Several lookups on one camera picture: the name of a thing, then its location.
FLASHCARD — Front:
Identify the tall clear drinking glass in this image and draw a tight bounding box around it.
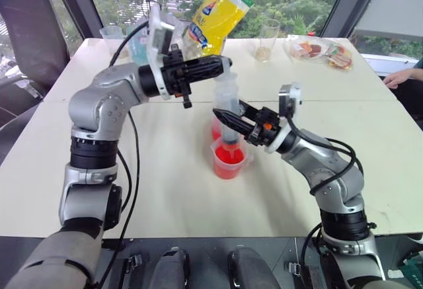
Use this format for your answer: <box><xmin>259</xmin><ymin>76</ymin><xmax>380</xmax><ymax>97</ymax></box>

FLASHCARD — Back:
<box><xmin>254</xmin><ymin>18</ymin><xmax>282</xmax><ymax>63</ymax></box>

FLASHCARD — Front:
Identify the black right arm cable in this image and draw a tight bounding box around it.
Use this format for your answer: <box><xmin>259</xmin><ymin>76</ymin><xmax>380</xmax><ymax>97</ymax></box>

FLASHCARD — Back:
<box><xmin>286</xmin><ymin>114</ymin><xmax>365</xmax><ymax>194</ymax></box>

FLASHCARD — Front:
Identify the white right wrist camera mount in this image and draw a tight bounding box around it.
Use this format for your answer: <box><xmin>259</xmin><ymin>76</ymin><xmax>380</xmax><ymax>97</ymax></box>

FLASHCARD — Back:
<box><xmin>264</xmin><ymin>82</ymin><xmax>303</xmax><ymax>153</ymax></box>

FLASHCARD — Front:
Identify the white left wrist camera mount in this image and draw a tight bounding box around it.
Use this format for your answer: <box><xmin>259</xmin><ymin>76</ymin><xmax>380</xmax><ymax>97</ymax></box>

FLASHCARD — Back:
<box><xmin>145</xmin><ymin>3</ymin><xmax>176</xmax><ymax>101</ymax></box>

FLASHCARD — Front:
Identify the clear plastic syringe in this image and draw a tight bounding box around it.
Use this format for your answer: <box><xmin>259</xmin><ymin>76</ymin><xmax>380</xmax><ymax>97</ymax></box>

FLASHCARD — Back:
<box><xmin>213</xmin><ymin>60</ymin><xmax>246</xmax><ymax>165</ymax></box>

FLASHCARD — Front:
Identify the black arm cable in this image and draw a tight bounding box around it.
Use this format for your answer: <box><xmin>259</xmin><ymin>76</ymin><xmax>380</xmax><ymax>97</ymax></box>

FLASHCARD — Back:
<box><xmin>286</xmin><ymin>114</ymin><xmax>365</xmax><ymax>194</ymax></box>
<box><xmin>95</xmin><ymin>20</ymin><xmax>152</xmax><ymax>289</ymax></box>

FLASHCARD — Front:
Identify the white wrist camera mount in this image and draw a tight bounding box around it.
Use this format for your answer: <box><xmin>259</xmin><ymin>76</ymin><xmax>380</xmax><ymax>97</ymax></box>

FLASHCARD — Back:
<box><xmin>264</xmin><ymin>82</ymin><xmax>303</xmax><ymax>153</ymax></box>
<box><xmin>145</xmin><ymin>3</ymin><xmax>176</xmax><ymax>101</ymax></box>

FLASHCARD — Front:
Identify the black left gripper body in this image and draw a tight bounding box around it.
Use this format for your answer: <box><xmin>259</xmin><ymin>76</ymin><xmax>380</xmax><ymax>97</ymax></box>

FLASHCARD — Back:
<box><xmin>161</xmin><ymin>44</ymin><xmax>200</xmax><ymax>110</ymax></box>

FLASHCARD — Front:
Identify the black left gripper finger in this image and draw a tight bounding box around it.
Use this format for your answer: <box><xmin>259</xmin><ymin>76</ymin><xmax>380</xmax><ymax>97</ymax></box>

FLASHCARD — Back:
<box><xmin>191</xmin><ymin>65</ymin><xmax>229</xmax><ymax>81</ymax></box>
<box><xmin>190</xmin><ymin>55</ymin><xmax>233</xmax><ymax>71</ymax></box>

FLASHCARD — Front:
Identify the clear snack packet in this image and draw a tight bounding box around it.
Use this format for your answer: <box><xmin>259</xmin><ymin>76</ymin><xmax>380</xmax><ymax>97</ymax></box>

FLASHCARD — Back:
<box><xmin>285</xmin><ymin>34</ymin><xmax>332</xmax><ymax>60</ymax></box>
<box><xmin>325</xmin><ymin>44</ymin><xmax>355</xmax><ymax>71</ymax></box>

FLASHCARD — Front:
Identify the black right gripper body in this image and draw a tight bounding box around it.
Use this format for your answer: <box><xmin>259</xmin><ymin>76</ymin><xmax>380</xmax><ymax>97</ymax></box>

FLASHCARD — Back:
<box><xmin>246</xmin><ymin>106</ymin><xmax>284</xmax><ymax>147</ymax></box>

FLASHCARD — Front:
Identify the dark rounded shape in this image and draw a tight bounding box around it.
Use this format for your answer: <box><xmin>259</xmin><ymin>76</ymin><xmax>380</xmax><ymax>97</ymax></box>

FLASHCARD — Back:
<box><xmin>154</xmin><ymin>247</ymin><xmax>191</xmax><ymax>289</ymax></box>
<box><xmin>227</xmin><ymin>245</ymin><xmax>282</xmax><ymax>289</ymax></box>

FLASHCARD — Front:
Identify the green crate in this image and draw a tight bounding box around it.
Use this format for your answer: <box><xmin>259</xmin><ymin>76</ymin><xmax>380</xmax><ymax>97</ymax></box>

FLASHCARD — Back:
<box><xmin>400</xmin><ymin>232</ymin><xmax>423</xmax><ymax>289</ymax></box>

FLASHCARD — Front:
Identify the dark office chair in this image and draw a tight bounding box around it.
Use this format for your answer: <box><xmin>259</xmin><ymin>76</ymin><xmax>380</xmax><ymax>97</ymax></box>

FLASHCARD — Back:
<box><xmin>0</xmin><ymin>0</ymin><xmax>84</xmax><ymax>128</ymax></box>

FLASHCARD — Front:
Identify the bystander bare hand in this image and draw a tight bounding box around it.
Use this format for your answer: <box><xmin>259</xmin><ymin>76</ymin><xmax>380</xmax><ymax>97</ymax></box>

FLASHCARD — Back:
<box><xmin>384</xmin><ymin>69</ymin><xmax>413</xmax><ymax>89</ymax></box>

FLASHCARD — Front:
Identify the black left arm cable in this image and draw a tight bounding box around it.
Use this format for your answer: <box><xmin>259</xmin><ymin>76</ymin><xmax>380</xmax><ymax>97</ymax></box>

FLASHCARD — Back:
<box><xmin>95</xmin><ymin>20</ymin><xmax>152</xmax><ymax>289</ymax></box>

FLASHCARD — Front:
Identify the bystander dark green sleeve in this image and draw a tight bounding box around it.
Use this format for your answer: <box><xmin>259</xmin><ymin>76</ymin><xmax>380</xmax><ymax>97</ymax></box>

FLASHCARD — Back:
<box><xmin>398</xmin><ymin>56</ymin><xmax>423</xmax><ymax>120</ymax></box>

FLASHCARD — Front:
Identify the clear plastic measuring cup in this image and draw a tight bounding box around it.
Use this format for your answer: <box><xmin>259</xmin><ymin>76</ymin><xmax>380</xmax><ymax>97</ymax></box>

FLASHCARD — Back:
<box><xmin>98</xmin><ymin>25</ymin><xmax>124</xmax><ymax>40</ymax></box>

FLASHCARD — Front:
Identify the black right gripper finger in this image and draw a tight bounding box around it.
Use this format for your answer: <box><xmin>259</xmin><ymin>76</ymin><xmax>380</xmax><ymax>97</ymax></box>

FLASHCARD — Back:
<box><xmin>212</xmin><ymin>107</ymin><xmax>256</xmax><ymax>137</ymax></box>
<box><xmin>237</xmin><ymin>99</ymin><xmax>266</xmax><ymax>122</ymax></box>

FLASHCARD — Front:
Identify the blue and white packet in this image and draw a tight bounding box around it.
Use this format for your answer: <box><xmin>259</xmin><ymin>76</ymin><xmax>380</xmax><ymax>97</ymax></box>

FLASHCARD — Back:
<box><xmin>126</xmin><ymin>24</ymin><xmax>156</xmax><ymax>67</ymax></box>

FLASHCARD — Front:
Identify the yellow plastic bag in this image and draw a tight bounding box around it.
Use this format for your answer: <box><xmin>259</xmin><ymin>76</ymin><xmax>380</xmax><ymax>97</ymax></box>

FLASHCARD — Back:
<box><xmin>180</xmin><ymin>0</ymin><xmax>256</xmax><ymax>58</ymax></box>

